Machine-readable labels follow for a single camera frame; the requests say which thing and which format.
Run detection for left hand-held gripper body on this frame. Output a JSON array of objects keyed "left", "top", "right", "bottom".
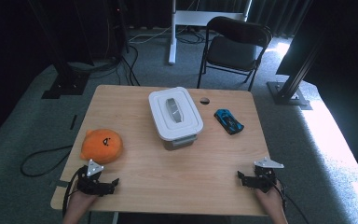
[{"left": 76, "top": 159, "right": 116, "bottom": 197}]

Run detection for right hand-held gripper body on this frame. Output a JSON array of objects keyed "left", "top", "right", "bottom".
[{"left": 244, "top": 157, "right": 284, "bottom": 194}]

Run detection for orange plush toy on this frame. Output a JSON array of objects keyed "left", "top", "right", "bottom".
[{"left": 79, "top": 128, "right": 124, "bottom": 165}]

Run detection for blue toy car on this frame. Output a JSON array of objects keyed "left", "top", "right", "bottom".
[{"left": 213, "top": 108, "right": 245, "bottom": 135}]

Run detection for translucent grey storage box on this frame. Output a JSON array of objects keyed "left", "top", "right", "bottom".
[{"left": 160, "top": 133, "right": 200, "bottom": 151}]

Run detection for white box lid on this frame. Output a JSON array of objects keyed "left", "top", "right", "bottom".
[{"left": 147, "top": 86, "right": 205, "bottom": 142}]

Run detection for person's left hand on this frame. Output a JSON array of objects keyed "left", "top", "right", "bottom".
[{"left": 65, "top": 189, "right": 100, "bottom": 219}]

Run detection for person's right hand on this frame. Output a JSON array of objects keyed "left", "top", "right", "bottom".
[{"left": 255, "top": 181, "right": 286, "bottom": 217}]

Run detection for grey tape piece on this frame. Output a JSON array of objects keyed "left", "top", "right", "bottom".
[{"left": 48, "top": 179, "right": 71, "bottom": 189}]

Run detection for black metal stand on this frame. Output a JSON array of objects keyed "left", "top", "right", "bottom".
[
  {"left": 266, "top": 31, "right": 313, "bottom": 110},
  {"left": 27, "top": 0, "right": 91, "bottom": 100}
]

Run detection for black folding chair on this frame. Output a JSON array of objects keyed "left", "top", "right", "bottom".
[{"left": 196, "top": 16, "right": 273, "bottom": 92}]

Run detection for dark equipment rack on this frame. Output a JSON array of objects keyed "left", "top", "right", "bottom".
[{"left": 71, "top": 0, "right": 131, "bottom": 67}]

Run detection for dark curtain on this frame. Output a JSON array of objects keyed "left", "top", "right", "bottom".
[{"left": 195, "top": 0, "right": 313, "bottom": 38}]

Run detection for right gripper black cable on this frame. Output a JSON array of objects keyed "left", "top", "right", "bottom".
[{"left": 273, "top": 176, "right": 310, "bottom": 224}]

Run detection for black floor cable loop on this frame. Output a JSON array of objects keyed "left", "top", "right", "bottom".
[{"left": 20, "top": 144, "right": 74, "bottom": 177}]

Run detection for black floor cable bundle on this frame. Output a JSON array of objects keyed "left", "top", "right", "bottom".
[{"left": 89, "top": 45, "right": 142, "bottom": 87}]

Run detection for white floor cable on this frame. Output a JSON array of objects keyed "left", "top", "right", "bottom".
[{"left": 129, "top": 26, "right": 172, "bottom": 45}]

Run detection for white desk frame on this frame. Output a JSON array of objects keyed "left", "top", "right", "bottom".
[{"left": 168, "top": 0, "right": 253, "bottom": 65}]

